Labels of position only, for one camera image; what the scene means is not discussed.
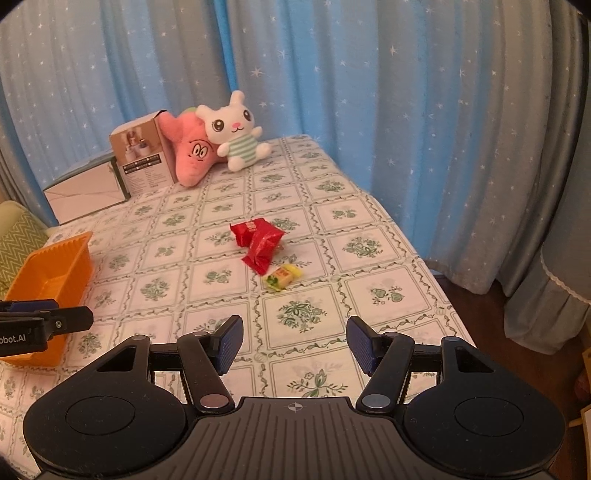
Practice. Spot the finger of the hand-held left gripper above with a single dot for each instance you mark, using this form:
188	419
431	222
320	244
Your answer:
32	305
71	318

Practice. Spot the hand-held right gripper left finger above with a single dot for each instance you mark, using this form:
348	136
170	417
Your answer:
228	344

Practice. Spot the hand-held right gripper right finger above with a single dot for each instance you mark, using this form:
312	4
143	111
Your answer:
362	344

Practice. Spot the orange plastic tray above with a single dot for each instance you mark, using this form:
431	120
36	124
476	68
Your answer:
51	277

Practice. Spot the orange green candy packet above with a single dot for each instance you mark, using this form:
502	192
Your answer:
281	276

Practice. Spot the red labelled snack packet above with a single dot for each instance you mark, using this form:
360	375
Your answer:
244	230

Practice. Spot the green zigzag pillow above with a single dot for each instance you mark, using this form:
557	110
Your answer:
23	240

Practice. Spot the pale green sofa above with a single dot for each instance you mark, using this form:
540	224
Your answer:
9	210

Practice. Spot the flat white cardboard box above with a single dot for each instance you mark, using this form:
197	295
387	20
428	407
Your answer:
83	194

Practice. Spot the beige product box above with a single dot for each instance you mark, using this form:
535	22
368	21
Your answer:
143	161

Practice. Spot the pink plush toy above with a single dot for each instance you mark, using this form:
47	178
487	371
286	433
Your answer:
194	152

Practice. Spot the grey lace-trimmed cloth cover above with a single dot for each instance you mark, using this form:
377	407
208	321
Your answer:
554	295

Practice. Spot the white bunny plush toy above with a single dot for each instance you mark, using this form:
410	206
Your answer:
231	124

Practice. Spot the blue star-print curtain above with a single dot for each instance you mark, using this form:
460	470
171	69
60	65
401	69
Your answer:
115	60
415	115

